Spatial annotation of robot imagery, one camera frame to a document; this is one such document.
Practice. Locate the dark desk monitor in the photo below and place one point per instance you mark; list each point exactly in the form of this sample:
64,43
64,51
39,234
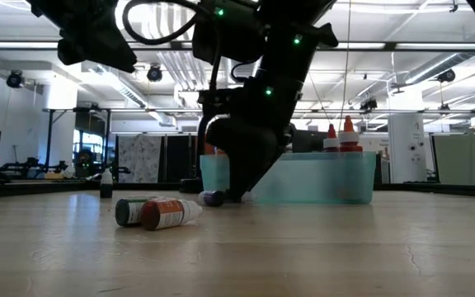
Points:
309,142

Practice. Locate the grey patterned panel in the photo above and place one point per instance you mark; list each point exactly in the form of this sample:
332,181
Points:
138,154

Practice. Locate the black ceiling spotlight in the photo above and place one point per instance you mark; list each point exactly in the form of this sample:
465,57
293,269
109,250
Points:
15,79
154,74
446,76

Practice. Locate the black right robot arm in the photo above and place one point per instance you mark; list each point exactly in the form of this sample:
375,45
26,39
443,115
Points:
283,74

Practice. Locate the black background robot arms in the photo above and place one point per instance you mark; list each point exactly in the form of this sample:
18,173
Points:
27,167

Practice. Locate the small green food coloring bottle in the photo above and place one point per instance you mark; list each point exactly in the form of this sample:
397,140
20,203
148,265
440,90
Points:
124,212

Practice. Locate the green translucent plastic bin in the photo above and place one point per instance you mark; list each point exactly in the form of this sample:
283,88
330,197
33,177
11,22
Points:
324,177

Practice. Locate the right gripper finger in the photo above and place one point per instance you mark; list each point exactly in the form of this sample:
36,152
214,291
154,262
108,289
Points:
241,181

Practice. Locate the small orange food coloring bottle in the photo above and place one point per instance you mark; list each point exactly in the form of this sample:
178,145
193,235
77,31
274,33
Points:
167,214

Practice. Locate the black overhead rail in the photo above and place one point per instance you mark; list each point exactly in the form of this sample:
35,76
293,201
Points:
390,45

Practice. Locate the black background rack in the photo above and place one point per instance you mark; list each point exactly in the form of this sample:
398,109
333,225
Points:
50,136

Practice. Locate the white pillar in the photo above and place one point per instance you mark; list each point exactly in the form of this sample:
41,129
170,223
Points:
406,148

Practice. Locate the small purple food coloring bottle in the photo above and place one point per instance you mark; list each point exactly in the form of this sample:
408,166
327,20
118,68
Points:
213,199

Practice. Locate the black metal table frame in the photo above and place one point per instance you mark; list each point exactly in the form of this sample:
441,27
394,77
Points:
23,189

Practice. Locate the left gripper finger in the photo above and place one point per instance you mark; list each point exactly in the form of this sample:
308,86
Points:
114,53

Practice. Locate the grey green partition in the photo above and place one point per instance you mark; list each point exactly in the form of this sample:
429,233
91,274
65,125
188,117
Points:
460,161

